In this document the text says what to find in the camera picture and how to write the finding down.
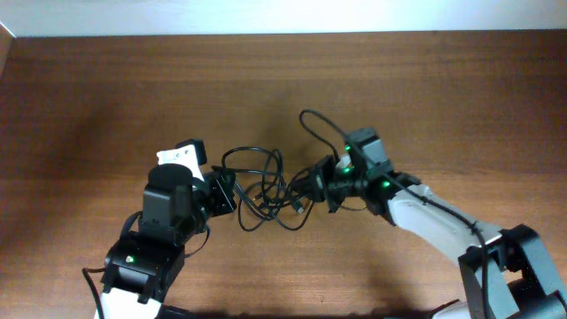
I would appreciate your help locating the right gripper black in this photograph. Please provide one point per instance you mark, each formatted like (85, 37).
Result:
(318, 190)

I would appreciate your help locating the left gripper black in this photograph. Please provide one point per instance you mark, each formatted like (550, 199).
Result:
(220, 187)

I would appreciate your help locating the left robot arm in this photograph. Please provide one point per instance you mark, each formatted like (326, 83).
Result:
(150, 252)

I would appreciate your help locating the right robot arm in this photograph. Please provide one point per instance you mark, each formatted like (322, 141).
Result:
(506, 273)

